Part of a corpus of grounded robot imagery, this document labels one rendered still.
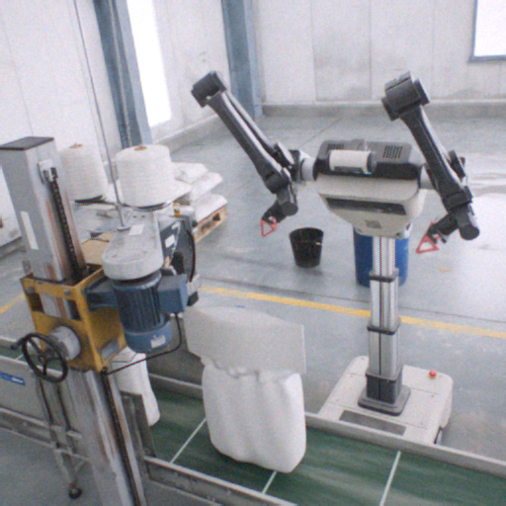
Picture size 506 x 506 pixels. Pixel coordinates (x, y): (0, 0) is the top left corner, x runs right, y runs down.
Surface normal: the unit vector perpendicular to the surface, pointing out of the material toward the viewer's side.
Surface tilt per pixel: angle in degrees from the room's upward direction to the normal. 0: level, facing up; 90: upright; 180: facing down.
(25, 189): 90
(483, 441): 0
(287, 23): 90
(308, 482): 0
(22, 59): 91
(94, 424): 90
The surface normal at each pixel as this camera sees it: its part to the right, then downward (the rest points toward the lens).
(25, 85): 0.89, 0.10
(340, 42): -0.44, 0.41
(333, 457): -0.10, -0.91
